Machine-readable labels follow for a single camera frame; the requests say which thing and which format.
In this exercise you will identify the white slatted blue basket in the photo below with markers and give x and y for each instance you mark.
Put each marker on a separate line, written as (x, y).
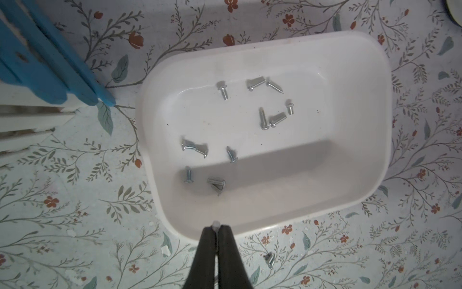
(43, 80)

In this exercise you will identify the silver screw in box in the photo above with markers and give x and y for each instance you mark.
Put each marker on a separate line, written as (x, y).
(253, 83)
(217, 188)
(188, 145)
(274, 86)
(263, 119)
(232, 155)
(202, 149)
(218, 182)
(188, 176)
(221, 86)
(290, 107)
(275, 120)

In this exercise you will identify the white plastic storage box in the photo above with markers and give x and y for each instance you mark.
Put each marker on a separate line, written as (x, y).
(329, 155)

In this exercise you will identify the silver screw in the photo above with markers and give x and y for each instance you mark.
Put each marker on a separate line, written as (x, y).
(275, 120)
(274, 86)
(188, 176)
(188, 145)
(218, 182)
(263, 119)
(221, 86)
(216, 226)
(202, 149)
(270, 260)
(253, 83)
(290, 107)
(217, 188)
(232, 155)

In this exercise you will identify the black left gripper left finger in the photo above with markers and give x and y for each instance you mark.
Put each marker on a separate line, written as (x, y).
(202, 271)

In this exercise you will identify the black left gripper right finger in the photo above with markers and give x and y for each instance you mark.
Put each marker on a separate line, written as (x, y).
(231, 270)

